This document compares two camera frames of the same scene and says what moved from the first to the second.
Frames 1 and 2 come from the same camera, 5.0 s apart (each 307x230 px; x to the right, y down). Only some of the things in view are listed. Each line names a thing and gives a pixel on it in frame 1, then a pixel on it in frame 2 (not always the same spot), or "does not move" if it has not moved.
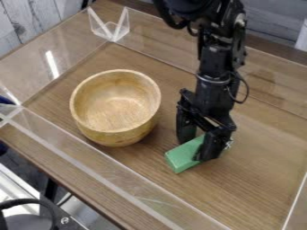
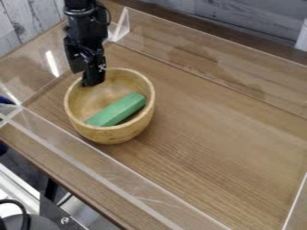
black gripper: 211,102 to 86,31
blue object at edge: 6,101 does not move
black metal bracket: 65,220 does not move
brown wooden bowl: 115,104 does not move
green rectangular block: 181,156 to 117,112
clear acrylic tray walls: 194,127 does not move
